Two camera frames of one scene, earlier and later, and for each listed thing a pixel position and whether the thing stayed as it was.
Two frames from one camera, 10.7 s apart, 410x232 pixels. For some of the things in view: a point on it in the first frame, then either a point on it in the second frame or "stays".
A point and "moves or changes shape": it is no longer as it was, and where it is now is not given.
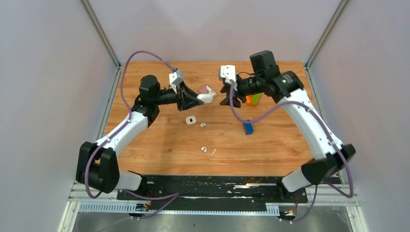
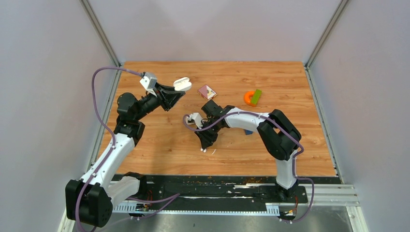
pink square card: (207, 90) stays
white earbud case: (206, 98) moves or changes shape
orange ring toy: (248, 101) stays
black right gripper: (236, 101) → (206, 140)
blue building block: (248, 128) stays
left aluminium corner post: (104, 37) stays
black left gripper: (189, 102) → (167, 96)
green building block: (255, 98) stays
